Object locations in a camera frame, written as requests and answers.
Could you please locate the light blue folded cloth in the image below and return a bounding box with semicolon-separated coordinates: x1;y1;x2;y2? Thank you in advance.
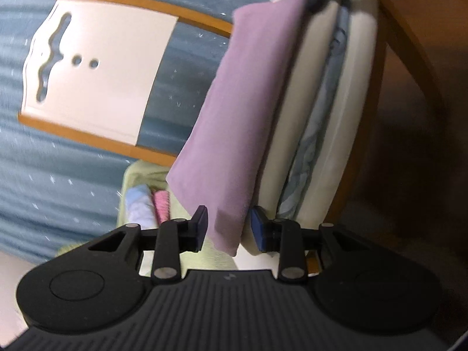
126;185;161;232

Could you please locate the white wooden chair back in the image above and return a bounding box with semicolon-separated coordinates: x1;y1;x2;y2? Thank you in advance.
18;0;235;167

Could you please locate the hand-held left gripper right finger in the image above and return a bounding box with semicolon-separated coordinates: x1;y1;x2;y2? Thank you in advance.
250;206;369;283

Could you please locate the purple garment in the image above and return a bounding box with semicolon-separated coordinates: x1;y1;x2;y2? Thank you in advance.
166;0;311;258

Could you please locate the pale blue sheet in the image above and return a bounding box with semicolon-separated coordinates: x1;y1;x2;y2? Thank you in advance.
276;7;352;221

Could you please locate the pink patterned cloth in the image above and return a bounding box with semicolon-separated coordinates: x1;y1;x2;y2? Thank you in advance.
152;189;175;224

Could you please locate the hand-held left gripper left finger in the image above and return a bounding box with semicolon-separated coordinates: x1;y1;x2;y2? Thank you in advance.
90;205;209;284

